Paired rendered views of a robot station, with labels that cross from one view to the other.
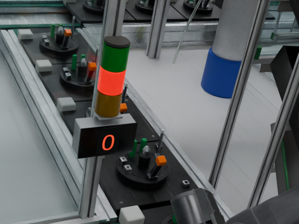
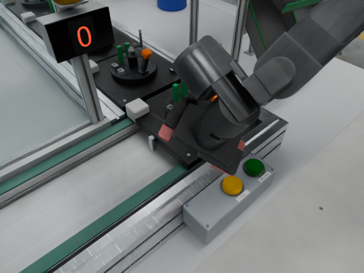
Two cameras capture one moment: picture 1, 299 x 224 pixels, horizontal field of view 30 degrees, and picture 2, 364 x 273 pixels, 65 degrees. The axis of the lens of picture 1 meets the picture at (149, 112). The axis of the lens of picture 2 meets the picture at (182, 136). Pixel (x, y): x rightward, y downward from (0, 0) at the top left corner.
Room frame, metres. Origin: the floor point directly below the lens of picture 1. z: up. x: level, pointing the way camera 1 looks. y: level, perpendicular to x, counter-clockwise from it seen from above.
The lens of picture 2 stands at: (0.41, -0.01, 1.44)
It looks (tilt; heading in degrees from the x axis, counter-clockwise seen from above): 45 degrees down; 349
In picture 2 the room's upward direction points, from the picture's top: straight up
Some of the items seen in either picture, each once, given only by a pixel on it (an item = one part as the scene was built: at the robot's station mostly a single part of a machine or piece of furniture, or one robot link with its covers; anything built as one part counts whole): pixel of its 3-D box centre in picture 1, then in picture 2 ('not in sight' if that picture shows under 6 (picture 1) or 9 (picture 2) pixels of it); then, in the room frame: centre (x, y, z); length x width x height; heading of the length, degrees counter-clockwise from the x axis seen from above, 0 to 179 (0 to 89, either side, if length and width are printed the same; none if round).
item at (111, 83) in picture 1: (111, 78); not in sight; (0.95, 0.08, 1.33); 0.05 x 0.05 x 0.05
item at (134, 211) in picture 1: (131, 218); (137, 110); (0.98, -0.01, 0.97); 0.05 x 0.05 x 0.04; 30
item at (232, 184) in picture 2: not in sight; (232, 186); (0.72, -0.18, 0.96); 0.04 x 0.04 x 0.02
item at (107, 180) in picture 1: (144, 158); (132, 59); (1.17, -0.01, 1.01); 0.24 x 0.24 x 0.13; 30
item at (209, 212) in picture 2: not in sight; (230, 194); (0.72, -0.18, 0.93); 0.21 x 0.07 x 0.06; 120
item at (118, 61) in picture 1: (115, 54); not in sight; (0.95, 0.08, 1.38); 0.05 x 0.05 x 0.05
